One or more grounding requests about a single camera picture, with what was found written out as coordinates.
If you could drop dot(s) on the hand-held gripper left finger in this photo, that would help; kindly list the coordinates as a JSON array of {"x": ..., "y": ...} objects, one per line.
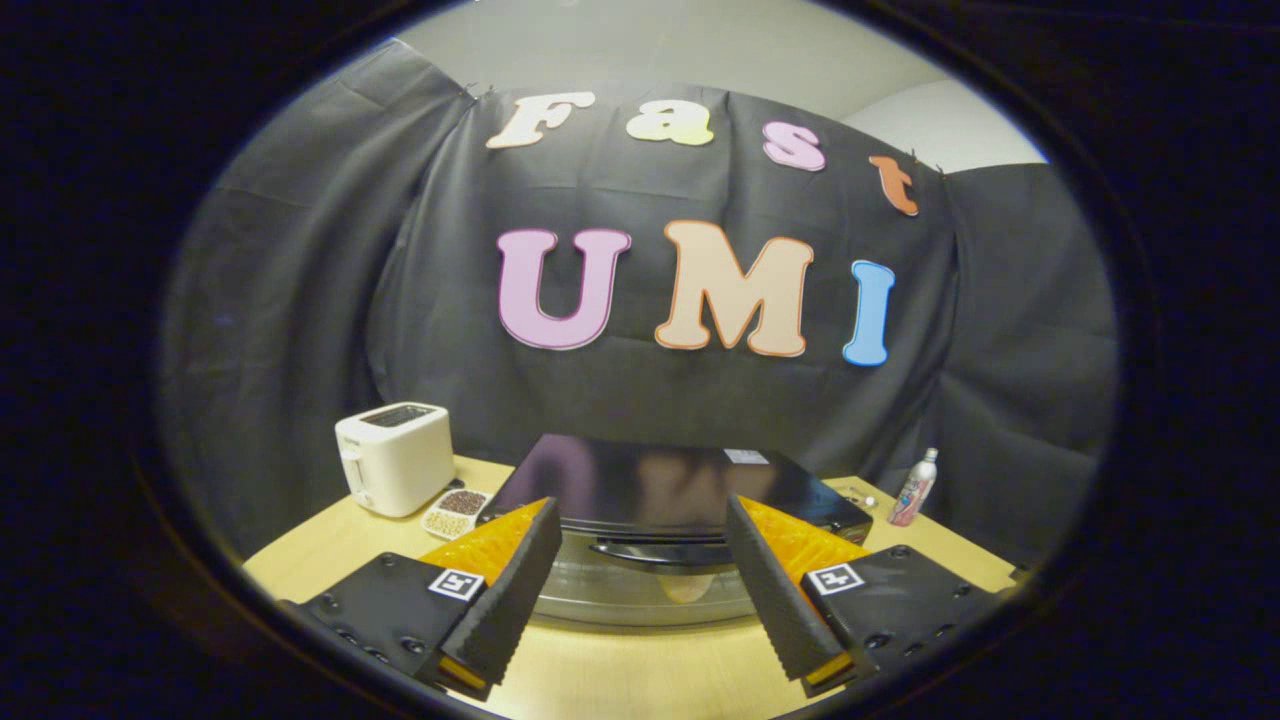
[{"x": 505, "y": 600}]

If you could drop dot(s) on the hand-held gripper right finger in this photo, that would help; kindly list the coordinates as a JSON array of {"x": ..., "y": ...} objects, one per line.
[{"x": 775, "y": 590}]

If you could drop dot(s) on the black toaster oven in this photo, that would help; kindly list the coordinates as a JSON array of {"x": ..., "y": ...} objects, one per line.
[{"x": 650, "y": 490}]

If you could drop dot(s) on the white bread toaster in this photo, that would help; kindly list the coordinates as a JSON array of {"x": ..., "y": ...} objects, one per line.
[{"x": 395, "y": 460}]

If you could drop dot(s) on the white divided snack dish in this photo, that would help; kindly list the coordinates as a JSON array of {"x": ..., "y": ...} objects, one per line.
[{"x": 456, "y": 512}]

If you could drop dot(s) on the small glass jar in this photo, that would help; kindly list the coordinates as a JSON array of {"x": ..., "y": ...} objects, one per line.
[{"x": 862, "y": 497}]

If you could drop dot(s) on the white pink bottle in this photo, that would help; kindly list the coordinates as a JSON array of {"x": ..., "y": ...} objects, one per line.
[{"x": 912, "y": 492}]

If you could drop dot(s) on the black backdrop cloth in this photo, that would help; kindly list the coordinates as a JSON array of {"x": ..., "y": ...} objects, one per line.
[{"x": 700, "y": 400}]

